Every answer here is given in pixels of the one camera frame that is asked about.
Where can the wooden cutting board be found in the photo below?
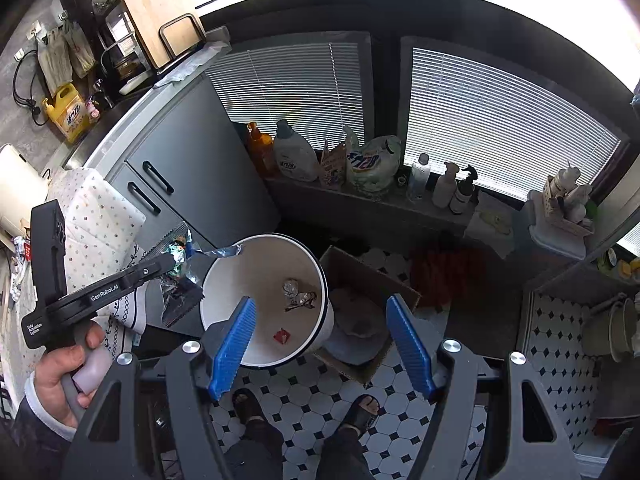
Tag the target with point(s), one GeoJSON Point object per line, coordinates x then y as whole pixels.
{"type": "Point", "coordinates": [167, 30]}

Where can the person's left hand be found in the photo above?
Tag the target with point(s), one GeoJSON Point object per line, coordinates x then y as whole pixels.
{"type": "Point", "coordinates": [47, 382]}

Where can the yellow dish soap bottle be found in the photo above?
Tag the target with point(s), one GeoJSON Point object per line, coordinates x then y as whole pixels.
{"type": "Point", "coordinates": [68, 111]}

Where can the grey base cabinet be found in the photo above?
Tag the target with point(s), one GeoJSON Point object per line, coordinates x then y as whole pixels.
{"type": "Point", "coordinates": [177, 158]}

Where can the green white detergent refill pouch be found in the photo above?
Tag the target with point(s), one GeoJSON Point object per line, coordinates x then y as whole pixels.
{"type": "Point", "coordinates": [371, 167]}

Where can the red wrapper piece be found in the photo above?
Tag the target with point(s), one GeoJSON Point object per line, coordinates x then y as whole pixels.
{"type": "Point", "coordinates": [282, 336]}

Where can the black pump bottle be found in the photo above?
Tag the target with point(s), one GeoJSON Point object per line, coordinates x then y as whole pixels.
{"type": "Point", "coordinates": [463, 192]}

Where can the white pump bottle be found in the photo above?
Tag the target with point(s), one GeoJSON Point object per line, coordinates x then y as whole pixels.
{"type": "Point", "coordinates": [445, 186]}

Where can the white round trash bin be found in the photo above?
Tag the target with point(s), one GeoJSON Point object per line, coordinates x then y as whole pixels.
{"type": "Point", "coordinates": [258, 272]}

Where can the brown cardboard box on floor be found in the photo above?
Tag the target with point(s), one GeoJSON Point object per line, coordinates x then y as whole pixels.
{"type": "Point", "coordinates": [360, 340]}

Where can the floral white tablecloth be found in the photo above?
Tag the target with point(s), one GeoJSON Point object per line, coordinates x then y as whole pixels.
{"type": "Point", "coordinates": [101, 230]}

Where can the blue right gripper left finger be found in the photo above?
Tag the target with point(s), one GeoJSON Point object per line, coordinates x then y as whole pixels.
{"type": "Point", "coordinates": [227, 342]}

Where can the small pink bottle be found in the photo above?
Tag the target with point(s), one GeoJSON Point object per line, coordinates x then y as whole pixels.
{"type": "Point", "coordinates": [93, 111]}

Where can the silver snack wrapper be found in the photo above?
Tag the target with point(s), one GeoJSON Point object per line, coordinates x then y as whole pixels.
{"type": "Point", "coordinates": [181, 288]}

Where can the aluminium foil ball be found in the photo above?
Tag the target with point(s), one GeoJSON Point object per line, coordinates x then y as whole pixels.
{"type": "Point", "coordinates": [296, 297]}

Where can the orange bottle on sill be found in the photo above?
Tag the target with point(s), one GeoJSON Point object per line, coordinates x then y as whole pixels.
{"type": "Point", "coordinates": [260, 146]}

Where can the black dish rack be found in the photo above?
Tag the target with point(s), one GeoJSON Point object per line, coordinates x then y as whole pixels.
{"type": "Point", "coordinates": [122, 58]}

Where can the white utensil holder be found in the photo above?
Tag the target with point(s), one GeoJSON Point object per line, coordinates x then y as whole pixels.
{"type": "Point", "coordinates": [558, 214]}

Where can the white laundry detergent bottle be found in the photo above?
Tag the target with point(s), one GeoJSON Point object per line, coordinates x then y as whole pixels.
{"type": "Point", "coordinates": [295, 157]}

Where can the cream air fryer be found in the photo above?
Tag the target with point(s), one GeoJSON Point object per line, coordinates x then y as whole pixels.
{"type": "Point", "coordinates": [22, 188]}

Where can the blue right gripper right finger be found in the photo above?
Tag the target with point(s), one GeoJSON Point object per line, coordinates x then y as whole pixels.
{"type": "Point", "coordinates": [414, 355]}

